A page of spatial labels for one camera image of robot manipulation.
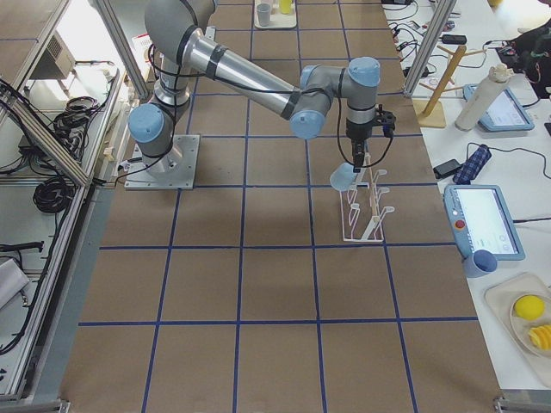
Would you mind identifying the cream cylindrical bottle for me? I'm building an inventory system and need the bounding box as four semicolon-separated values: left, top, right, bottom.
455;63;514;131

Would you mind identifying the blue plastic cup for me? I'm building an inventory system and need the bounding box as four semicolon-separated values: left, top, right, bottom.
330;163;357;192

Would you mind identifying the black power adapter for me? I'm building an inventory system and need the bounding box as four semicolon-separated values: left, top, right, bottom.
441;34;467;45

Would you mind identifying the yellow sliced fruit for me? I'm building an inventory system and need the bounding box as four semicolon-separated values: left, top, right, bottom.
529;324;551;350

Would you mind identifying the wooden stand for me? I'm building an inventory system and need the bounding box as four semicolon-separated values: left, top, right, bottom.
412;45;486;128

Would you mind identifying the black camera cable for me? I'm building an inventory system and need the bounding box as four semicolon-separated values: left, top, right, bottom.
336;96;395;169

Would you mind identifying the cream tray with fruit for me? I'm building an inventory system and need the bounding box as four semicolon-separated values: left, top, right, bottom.
484;272;550;388

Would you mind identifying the white wire rack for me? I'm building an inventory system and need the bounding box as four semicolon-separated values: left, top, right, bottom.
338;167;394;243

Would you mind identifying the aluminium frame post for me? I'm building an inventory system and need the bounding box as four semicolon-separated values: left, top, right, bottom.
403;0;456;97

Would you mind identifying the grey plastic cup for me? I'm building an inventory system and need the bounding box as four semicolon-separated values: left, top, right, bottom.
256;3;272;28

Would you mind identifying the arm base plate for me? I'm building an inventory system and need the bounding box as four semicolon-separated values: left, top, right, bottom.
124;134;201;190

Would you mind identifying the yellow lemon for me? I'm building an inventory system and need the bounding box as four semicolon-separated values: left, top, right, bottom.
513;295;545;321

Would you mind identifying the cream plastic tray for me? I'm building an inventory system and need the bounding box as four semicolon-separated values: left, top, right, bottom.
253;0;297;30

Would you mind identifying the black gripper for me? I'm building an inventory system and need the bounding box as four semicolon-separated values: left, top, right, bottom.
346;120;374;172

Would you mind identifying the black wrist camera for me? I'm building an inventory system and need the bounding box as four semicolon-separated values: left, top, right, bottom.
374;104;396;138

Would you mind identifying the yellow plastic cup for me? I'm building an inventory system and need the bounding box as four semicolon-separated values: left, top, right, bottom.
278;0;293;15

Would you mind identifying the blue teach pendant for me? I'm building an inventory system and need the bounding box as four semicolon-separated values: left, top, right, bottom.
478;88;535;133
443;185;525;278

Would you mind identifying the plaid fabric pouch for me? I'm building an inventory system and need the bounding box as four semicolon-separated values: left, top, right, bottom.
452;145;492;185

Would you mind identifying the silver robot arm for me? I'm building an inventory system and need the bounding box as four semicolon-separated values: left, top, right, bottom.
128;1;395;171

